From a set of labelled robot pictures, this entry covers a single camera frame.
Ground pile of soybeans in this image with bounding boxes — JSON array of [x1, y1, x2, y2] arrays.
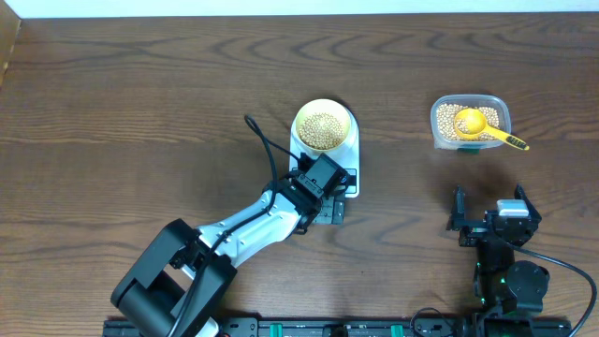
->
[[436, 103, 500, 140]]

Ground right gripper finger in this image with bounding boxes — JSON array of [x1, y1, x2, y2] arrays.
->
[[446, 186, 467, 231], [514, 183, 542, 221]]

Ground white digital kitchen scale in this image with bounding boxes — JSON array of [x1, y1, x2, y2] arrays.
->
[[289, 112, 360, 198]]

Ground soybeans in yellow bowl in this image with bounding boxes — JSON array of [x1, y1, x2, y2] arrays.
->
[[298, 112, 345, 150]]

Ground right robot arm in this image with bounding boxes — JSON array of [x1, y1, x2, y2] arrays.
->
[[447, 186, 549, 315]]

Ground clear plastic container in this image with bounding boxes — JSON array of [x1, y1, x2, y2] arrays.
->
[[431, 94, 512, 151]]

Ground yellow measuring scoop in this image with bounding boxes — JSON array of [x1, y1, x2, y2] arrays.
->
[[454, 108, 530, 151]]

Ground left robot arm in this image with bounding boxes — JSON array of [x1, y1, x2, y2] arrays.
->
[[110, 175, 346, 336]]

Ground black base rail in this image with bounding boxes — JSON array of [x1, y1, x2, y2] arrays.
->
[[102, 315, 575, 337]]

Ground yellow plastic bowl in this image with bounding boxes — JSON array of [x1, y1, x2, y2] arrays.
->
[[295, 98, 350, 151]]

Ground soybeans in scoop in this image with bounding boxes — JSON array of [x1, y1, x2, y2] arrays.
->
[[455, 119, 471, 136]]

